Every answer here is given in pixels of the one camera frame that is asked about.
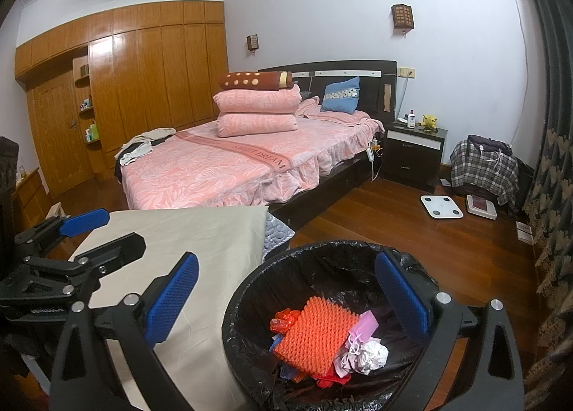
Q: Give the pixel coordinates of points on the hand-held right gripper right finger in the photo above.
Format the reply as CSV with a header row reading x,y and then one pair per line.
x,y
403,299

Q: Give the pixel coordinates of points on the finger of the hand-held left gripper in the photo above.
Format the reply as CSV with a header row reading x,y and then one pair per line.
x,y
85,221
116,250

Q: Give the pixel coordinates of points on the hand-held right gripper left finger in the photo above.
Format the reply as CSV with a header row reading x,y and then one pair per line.
x,y
172,299

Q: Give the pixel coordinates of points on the small bright pink bag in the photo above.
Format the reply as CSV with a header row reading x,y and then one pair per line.
x,y
365,326

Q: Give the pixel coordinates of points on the white tissue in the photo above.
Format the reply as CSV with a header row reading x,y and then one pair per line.
x,y
371,355

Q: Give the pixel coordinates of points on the black lined trash bin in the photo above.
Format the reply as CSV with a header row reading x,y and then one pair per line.
x,y
313,268

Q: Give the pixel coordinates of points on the orange foam mesh sheet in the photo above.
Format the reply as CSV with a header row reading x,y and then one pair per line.
x,y
313,335

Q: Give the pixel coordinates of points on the red plastic bag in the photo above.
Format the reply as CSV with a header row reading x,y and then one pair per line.
x,y
327,378

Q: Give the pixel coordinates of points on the orange crinkled plastic wrapper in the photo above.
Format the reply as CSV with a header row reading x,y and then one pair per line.
x,y
283,321

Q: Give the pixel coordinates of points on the blue plastic bag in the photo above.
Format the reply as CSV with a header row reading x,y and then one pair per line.
x,y
276,343

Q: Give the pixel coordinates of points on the pale wooden stool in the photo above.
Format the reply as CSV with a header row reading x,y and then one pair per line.
x,y
56,210

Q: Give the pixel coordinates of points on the wooden dresser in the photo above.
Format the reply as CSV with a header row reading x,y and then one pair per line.
x,y
31,196

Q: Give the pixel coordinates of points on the black garment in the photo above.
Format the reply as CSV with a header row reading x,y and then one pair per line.
x,y
117,169

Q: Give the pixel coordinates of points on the beige table cloth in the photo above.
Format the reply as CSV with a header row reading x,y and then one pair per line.
x,y
201,232

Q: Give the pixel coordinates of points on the white garment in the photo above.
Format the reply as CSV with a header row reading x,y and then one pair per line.
x,y
134,153

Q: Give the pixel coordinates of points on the green bottle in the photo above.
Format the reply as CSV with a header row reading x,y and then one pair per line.
x,y
92,132

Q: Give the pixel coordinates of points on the white bathroom scale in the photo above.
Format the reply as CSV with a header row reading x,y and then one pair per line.
x,y
441,206

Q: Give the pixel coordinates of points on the beige garment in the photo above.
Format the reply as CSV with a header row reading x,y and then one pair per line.
x,y
152,133

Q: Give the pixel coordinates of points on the teal shelf ornament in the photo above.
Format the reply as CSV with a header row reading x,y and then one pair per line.
x,y
87,102

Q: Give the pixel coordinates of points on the pink panel bathroom scale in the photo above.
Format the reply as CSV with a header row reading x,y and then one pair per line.
x,y
481,206

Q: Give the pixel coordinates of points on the grey quilted pad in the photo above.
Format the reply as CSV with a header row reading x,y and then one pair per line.
x,y
277,234

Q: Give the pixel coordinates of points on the pink bedspread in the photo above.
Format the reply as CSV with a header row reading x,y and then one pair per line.
x,y
215,169

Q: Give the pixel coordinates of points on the white flat box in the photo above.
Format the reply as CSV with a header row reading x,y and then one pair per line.
x,y
523,232

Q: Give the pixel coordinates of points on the dark nightstand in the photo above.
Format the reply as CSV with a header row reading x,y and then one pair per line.
x,y
412,160

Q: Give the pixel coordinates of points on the white power strip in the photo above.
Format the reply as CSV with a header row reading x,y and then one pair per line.
x,y
371,156

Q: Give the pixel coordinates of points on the plaid shirt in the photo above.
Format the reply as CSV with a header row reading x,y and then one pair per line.
x,y
479,169

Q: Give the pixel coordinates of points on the wooden wardrobe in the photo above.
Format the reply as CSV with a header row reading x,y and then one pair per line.
x,y
147,80

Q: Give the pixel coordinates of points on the dark chair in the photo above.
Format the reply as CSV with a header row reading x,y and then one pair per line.
x,y
523,182

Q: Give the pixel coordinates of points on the dark hoodie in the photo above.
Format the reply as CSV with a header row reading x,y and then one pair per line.
x,y
488,142

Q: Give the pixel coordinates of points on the white lotion bottle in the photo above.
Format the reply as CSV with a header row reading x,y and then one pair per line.
x,y
411,120

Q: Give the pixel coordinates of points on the yellow plush toy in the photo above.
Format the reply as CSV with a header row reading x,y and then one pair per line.
x,y
429,121

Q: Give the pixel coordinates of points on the lower pink pillow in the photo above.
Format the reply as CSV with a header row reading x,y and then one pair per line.
x,y
255,124

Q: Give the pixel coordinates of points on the pink pillow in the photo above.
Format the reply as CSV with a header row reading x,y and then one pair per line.
x,y
255,124
255,100

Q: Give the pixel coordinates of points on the upper pink pillow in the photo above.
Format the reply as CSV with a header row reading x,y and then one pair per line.
x,y
255,100

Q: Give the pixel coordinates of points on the dark wooden bed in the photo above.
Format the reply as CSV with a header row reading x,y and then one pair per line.
x,y
369,93

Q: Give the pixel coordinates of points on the blue pillow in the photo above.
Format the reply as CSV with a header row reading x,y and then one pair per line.
x,y
340,95

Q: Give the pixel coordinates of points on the brown dotted bolster pillow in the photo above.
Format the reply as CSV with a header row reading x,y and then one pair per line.
x,y
250,80

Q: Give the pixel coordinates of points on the dark patterned curtain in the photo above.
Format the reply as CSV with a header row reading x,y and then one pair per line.
x,y
555,124

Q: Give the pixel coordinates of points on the beige wall socket panel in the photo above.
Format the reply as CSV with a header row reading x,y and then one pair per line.
x,y
407,72

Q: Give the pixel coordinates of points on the wooden wall lamp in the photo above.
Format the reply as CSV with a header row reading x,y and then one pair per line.
x,y
253,42
403,17

